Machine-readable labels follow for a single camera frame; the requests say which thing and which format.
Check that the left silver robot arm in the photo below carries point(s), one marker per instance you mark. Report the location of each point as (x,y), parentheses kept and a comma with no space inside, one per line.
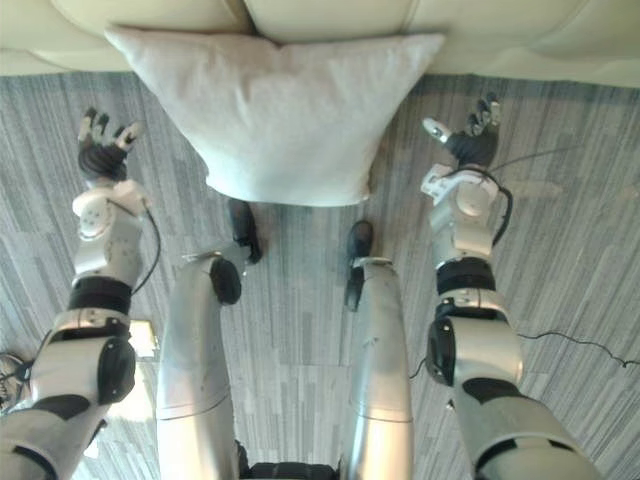
(85,300)

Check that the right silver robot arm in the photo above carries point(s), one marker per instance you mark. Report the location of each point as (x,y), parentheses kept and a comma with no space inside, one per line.
(475,310)

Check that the robot left silver leg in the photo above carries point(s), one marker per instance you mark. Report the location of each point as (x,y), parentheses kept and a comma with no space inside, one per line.
(192,350)

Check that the robot black waist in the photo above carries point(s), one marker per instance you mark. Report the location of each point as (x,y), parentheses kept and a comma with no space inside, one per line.
(290,467)

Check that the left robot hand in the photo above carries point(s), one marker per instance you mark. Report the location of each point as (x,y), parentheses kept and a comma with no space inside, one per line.
(102,157)

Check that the robot right silver leg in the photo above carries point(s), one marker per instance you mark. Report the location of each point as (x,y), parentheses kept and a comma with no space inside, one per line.
(380,360)

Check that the cream leather sofa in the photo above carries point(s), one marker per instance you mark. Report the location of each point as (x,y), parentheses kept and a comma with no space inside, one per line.
(500,30)

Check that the robot silver leg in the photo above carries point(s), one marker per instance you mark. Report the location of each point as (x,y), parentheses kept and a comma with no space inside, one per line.
(380,360)
(192,350)

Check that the robot right dark foot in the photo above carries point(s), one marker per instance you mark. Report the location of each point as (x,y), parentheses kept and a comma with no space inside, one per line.
(361,240)

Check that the white square cushion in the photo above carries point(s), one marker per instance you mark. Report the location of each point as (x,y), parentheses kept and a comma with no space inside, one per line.
(285,120)

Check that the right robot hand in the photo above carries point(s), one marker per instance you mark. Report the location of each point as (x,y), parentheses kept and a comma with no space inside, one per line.
(472,142)

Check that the small beige box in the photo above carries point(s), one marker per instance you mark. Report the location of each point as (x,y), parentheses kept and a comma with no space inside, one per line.
(142,340)

